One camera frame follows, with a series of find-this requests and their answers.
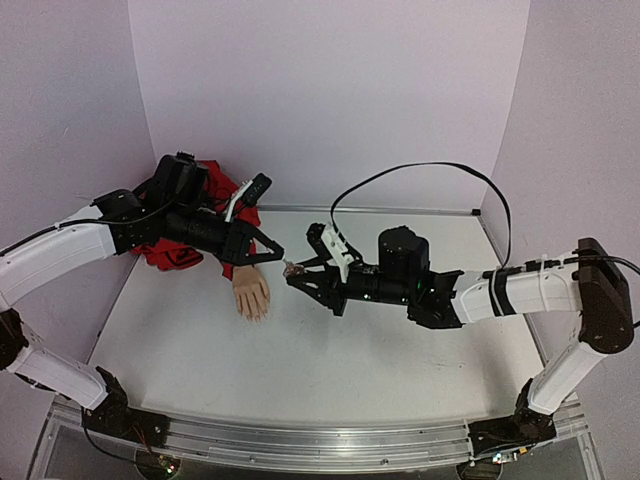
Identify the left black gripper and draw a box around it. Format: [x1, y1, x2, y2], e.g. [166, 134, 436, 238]
[165, 200, 288, 266]

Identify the red cloth jacket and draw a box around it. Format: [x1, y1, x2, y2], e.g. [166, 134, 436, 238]
[130, 160, 239, 271]

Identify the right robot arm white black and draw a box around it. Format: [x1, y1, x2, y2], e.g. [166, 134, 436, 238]
[284, 223, 637, 459]

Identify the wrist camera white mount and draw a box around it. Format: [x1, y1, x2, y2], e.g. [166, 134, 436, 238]
[224, 173, 272, 223]
[306, 222, 362, 282]

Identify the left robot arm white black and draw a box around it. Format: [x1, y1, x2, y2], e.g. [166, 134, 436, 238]
[1, 152, 284, 446]

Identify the mannequin hand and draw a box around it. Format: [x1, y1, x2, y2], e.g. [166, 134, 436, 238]
[232, 266, 270, 323]

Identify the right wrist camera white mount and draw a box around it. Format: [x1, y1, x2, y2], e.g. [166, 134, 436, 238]
[306, 222, 362, 282]

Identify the aluminium front rail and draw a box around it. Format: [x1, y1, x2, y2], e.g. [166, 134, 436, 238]
[50, 397, 589, 474]

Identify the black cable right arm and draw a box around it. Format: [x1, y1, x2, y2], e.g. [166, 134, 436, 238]
[328, 160, 640, 329]

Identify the nail polish glass bottle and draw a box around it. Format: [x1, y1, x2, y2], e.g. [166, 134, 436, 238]
[283, 262, 306, 278]

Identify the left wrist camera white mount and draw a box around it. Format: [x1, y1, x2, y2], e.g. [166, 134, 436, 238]
[224, 173, 272, 223]

